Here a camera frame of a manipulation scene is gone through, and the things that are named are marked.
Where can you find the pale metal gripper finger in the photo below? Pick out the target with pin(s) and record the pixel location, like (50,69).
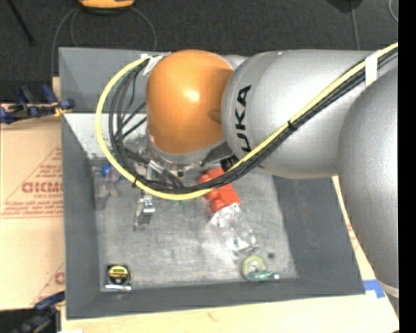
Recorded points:
(149,208)
(138,217)

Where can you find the clear plastic bottle blue cap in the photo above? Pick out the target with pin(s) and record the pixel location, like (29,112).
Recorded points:
(106,184)

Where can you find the grey metal bin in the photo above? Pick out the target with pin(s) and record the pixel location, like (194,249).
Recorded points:
(180,248)

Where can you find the yellow and black tape measure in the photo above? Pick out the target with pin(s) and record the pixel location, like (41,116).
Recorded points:
(118,275)

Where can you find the brown cardboard board red print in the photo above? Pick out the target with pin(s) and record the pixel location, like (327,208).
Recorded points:
(27,186)

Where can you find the green and white round thing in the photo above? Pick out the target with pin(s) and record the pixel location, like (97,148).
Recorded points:
(253,267)

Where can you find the black cylinder on white bracket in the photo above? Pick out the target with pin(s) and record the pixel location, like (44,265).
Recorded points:
(227,162)

